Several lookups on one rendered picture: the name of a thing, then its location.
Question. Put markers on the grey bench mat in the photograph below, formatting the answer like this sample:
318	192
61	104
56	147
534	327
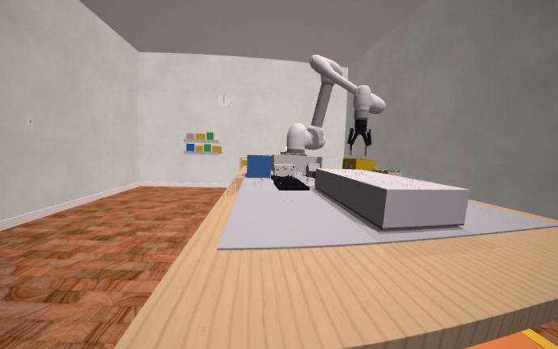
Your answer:
263	217

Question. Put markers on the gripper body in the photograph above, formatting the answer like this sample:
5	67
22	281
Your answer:
360	124

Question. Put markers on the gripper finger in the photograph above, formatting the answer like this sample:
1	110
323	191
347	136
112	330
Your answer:
351	142
367	140

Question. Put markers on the blue open bin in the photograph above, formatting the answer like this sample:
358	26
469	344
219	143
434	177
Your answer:
258	166

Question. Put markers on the yellow open-top bin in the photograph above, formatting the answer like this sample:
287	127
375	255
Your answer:
358	164

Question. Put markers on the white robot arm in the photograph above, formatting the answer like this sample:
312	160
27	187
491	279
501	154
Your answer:
298	139

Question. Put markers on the black multi-well assay plate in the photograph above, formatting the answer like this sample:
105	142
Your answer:
291	182

